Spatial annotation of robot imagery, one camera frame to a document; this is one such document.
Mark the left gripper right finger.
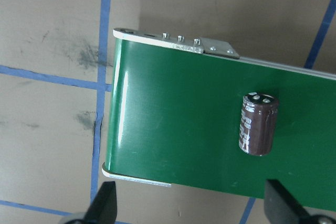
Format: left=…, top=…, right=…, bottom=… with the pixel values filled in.
left=264, top=179, right=335, bottom=224

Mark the dark brown capacitor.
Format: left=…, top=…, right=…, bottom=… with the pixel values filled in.
left=238, top=92, right=279, bottom=156

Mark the green conveyor belt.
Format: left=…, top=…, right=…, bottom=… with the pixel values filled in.
left=102, top=28, right=335, bottom=211

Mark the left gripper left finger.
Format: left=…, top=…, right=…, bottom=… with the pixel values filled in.
left=59, top=182, right=117, bottom=224

